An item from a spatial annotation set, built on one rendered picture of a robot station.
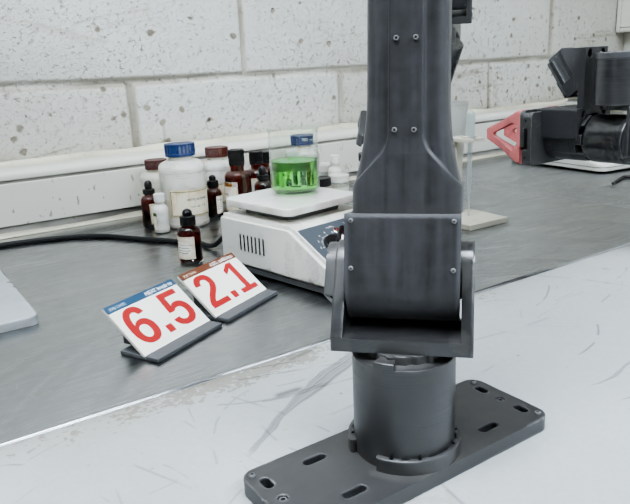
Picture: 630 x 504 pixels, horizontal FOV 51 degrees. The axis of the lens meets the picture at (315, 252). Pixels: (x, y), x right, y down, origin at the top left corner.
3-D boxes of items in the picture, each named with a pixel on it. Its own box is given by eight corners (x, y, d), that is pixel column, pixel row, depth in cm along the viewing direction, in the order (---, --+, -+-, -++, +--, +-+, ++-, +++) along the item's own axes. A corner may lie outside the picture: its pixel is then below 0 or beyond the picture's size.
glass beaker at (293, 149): (259, 197, 82) (254, 128, 80) (296, 189, 87) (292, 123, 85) (299, 204, 78) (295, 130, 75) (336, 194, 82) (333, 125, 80)
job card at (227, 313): (278, 294, 73) (275, 258, 72) (228, 322, 65) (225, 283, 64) (232, 287, 76) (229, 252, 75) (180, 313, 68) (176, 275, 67)
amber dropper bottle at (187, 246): (191, 256, 89) (186, 204, 87) (208, 259, 87) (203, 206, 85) (175, 262, 87) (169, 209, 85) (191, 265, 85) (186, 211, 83)
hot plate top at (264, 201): (361, 199, 81) (361, 192, 81) (288, 218, 73) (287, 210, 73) (294, 189, 89) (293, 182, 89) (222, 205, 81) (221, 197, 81)
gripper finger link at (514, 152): (476, 109, 89) (533, 110, 82) (511, 105, 93) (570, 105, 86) (475, 160, 91) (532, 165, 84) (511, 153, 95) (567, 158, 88)
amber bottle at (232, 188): (249, 210, 115) (244, 146, 112) (256, 215, 111) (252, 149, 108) (224, 213, 113) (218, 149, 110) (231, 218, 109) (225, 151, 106)
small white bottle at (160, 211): (172, 229, 104) (167, 191, 102) (168, 233, 102) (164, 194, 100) (157, 230, 104) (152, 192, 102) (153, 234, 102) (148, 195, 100)
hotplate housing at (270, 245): (415, 272, 78) (415, 205, 76) (338, 302, 70) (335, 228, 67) (287, 242, 94) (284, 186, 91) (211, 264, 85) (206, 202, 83)
